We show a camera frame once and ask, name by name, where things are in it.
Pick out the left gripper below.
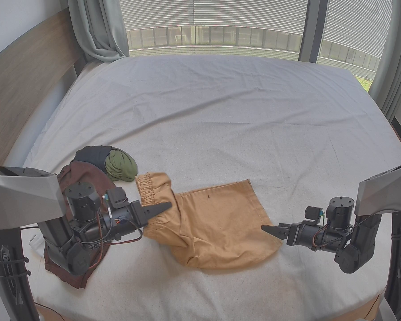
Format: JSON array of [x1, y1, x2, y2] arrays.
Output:
[[101, 201, 173, 244]]

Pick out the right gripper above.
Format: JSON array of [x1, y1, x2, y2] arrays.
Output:
[[261, 222, 325, 249]]

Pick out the tan shorts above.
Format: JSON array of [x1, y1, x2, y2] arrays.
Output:
[[135, 171, 283, 270]]

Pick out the bed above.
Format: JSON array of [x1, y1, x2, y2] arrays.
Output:
[[0, 7, 401, 321]]

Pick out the green garment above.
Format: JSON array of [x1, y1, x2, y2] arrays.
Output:
[[104, 148, 139, 182]]

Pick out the brown shorts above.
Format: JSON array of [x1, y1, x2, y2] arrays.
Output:
[[44, 163, 114, 289]]

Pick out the black garment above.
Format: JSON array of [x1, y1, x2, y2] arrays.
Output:
[[71, 146, 112, 172]]

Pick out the white garment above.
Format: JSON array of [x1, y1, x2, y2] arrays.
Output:
[[28, 234, 47, 257]]

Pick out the grey-green curtain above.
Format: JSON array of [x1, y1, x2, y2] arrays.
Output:
[[65, 0, 130, 63], [369, 0, 401, 123]]

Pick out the window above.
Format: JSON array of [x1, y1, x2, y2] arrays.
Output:
[[115, 0, 396, 91]]

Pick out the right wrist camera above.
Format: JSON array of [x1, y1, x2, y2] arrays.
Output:
[[304, 206, 323, 223]]

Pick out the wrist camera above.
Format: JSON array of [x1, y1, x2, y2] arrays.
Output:
[[106, 187, 127, 210], [304, 206, 323, 223]]

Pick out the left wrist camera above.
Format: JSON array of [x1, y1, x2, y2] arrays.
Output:
[[106, 187, 127, 210]]

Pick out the black cable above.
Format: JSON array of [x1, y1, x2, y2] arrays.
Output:
[[33, 301, 65, 321]]

